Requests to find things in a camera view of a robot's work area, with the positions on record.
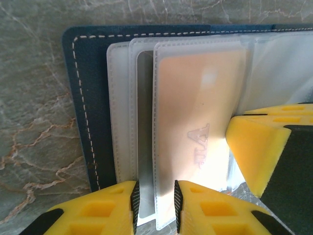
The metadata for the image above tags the blue leather card holder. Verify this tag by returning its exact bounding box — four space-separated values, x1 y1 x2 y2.
61 23 313 196

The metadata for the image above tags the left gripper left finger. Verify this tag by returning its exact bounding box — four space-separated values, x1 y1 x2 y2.
31 180 140 235

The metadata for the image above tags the gold VIP card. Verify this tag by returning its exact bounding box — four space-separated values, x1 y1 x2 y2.
157 52 246 216

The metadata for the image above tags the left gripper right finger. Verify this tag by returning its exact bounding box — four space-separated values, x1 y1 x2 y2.
174 180 294 235

